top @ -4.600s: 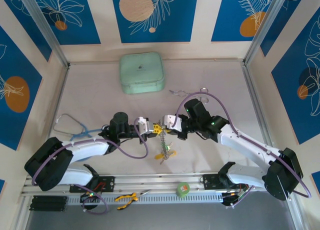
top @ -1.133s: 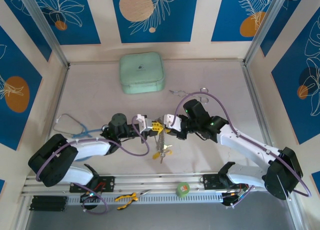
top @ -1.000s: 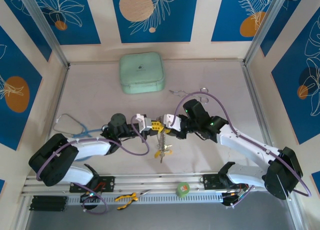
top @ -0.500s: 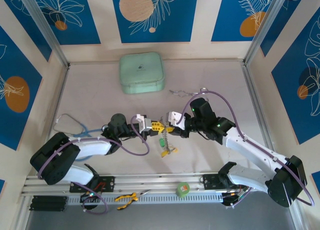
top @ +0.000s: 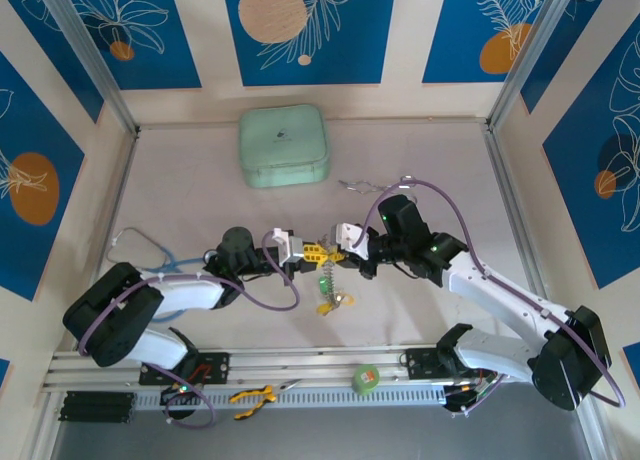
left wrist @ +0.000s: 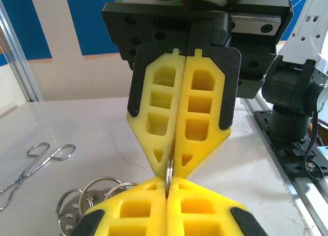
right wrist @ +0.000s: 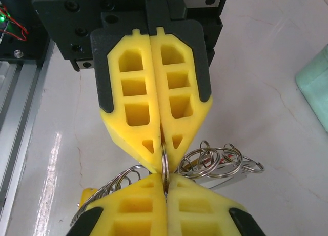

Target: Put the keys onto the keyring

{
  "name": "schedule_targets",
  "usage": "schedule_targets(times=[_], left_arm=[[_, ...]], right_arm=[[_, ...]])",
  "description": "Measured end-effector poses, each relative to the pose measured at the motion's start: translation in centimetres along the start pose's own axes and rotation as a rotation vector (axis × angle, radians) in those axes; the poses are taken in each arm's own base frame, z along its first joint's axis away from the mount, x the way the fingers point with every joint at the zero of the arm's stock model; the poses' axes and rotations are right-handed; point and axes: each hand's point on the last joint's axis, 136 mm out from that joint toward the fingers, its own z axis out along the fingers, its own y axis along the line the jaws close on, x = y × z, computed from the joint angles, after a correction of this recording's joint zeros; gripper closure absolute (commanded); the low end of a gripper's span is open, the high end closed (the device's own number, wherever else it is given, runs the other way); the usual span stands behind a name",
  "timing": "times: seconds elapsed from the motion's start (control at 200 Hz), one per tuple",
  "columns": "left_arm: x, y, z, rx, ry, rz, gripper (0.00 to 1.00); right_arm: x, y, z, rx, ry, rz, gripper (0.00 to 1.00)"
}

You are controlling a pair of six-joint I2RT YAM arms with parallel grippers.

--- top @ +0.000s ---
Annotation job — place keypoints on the green capped key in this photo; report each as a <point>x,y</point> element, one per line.
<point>322,283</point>

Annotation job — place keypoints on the yellow capped key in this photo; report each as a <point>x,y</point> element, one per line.
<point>323,309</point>

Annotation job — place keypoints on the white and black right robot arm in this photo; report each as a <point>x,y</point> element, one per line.
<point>500,300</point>

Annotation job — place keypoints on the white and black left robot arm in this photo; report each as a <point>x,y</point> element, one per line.
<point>185,295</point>

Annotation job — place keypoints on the metal forceps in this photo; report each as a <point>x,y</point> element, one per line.
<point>356,186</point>

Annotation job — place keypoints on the grey and blue stethoscope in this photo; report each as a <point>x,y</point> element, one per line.
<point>169,256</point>

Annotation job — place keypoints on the mint green square case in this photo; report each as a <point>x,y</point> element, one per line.
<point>282,145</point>

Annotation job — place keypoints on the green tape roll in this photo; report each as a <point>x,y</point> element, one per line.
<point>366,379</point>

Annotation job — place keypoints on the yellow and black pliers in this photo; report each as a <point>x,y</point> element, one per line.
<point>250,396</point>

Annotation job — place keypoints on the black extrusion block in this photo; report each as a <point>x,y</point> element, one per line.
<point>97,407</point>

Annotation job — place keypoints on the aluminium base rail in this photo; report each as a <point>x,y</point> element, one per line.
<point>320,365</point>

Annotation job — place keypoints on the aluminium table side rail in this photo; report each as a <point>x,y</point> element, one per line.
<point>504,180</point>
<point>123,180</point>

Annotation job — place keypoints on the aluminium frame post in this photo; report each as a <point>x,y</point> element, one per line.
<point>92,55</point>
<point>526,55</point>

